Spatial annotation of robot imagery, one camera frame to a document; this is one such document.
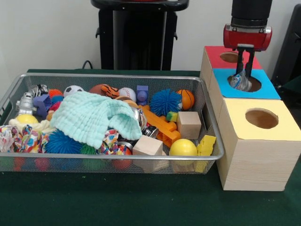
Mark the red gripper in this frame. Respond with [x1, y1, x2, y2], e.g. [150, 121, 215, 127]
[222, 23, 273, 79]

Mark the clear plastic bag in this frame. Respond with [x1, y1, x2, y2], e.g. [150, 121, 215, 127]
[228, 70, 253, 91]

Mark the mint green knitted cloth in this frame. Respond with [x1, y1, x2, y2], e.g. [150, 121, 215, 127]
[49, 91, 143, 149]

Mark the wooden box with three holes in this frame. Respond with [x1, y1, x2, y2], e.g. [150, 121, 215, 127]
[199, 46, 301, 192]

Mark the silver mesh bin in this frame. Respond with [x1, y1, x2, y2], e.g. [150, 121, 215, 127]
[0, 73, 224, 175]

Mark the black chair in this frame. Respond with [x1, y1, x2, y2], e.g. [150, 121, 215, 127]
[270, 3, 301, 89]

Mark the dark green table cloth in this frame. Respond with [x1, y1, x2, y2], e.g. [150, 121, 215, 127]
[0, 68, 301, 226]
[275, 74, 301, 111]

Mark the orange toy basketball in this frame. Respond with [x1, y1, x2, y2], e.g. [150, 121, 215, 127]
[176, 89, 195, 111]

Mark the wooden cube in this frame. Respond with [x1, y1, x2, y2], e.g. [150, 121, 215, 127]
[176, 111, 202, 140]
[133, 134, 164, 172]

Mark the blue spiky ball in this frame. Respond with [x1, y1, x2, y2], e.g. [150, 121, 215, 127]
[150, 89, 183, 116]

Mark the yellow cheese wedge toy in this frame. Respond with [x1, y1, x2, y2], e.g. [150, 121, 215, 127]
[196, 134, 217, 173]

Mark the orange plastic toy block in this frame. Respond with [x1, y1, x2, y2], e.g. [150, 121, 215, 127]
[138, 105, 181, 148]

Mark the small toy soccer ball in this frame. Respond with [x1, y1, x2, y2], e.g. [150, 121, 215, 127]
[63, 85, 85, 97]

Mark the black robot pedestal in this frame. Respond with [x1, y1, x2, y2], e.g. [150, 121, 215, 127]
[90, 0, 190, 71]

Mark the black cable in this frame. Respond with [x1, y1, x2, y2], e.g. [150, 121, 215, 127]
[81, 60, 95, 70]

